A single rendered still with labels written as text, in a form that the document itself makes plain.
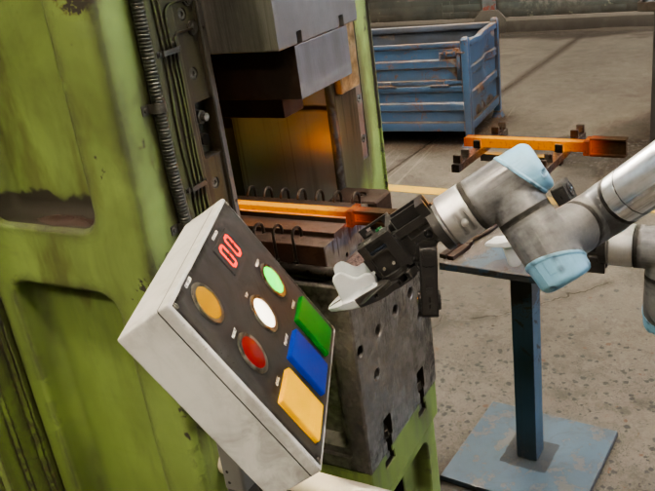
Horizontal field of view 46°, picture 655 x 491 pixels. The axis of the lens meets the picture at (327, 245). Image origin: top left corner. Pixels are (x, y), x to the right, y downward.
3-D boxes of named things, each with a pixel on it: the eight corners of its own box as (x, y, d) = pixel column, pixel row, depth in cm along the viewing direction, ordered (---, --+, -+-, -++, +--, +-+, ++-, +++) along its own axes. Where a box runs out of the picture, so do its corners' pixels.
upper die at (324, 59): (352, 73, 154) (346, 24, 150) (302, 99, 138) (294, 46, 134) (186, 77, 174) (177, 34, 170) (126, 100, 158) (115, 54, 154)
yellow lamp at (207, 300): (232, 311, 95) (226, 280, 93) (210, 329, 91) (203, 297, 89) (211, 308, 96) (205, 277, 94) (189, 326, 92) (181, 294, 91)
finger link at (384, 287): (354, 288, 113) (402, 257, 111) (361, 297, 114) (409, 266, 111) (353, 304, 109) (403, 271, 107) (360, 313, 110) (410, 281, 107)
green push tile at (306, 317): (332, 328, 120) (302, 294, 118) (329, 354, 113) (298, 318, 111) (323, 334, 121) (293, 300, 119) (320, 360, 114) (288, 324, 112)
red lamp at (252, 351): (276, 359, 97) (270, 329, 95) (255, 380, 93) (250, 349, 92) (255, 356, 98) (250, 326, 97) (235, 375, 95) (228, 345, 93)
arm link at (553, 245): (619, 250, 104) (573, 183, 106) (572, 283, 98) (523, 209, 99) (579, 273, 110) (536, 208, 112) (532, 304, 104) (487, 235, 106)
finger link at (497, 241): (491, 275, 137) (541, 265, 138) (489, 244, 135) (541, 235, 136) (485, 267, 140) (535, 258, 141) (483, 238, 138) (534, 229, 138)
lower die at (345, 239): (371, 237, 168) (366, 200, 164) (327, 277, 152) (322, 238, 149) (215, 223, 188) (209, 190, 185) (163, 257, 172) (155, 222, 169)
